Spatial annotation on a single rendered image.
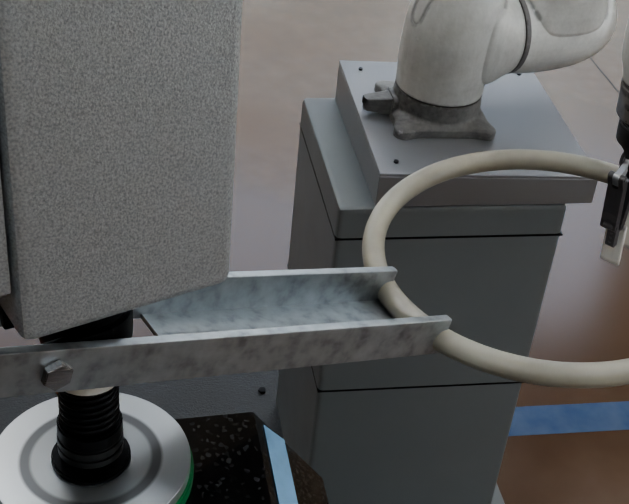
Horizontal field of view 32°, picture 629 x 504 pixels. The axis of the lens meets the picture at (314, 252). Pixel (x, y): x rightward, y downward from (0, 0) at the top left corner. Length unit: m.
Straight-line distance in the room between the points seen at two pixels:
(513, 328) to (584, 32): 0.54
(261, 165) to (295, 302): 2.19
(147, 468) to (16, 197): 0.45
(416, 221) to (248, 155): 1.73
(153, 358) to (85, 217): 0.24
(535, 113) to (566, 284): 1.16
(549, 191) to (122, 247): 1.11
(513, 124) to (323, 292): 0.77
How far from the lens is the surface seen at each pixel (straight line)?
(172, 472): 1.22
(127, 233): 0.93
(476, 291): 1.99
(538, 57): 1.96
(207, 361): 1.13
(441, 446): 2.23
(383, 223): 1.50
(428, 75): 1.88
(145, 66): 0.86
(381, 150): 1.86
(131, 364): 1.09
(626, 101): 1.58
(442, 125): 1.92
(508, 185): 1.88
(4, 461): 1.24
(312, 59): 4.20
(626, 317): 3.11
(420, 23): 1.86
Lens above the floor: 1.78
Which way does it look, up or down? 35 degrees down
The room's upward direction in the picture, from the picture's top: 6 degrees clockwise
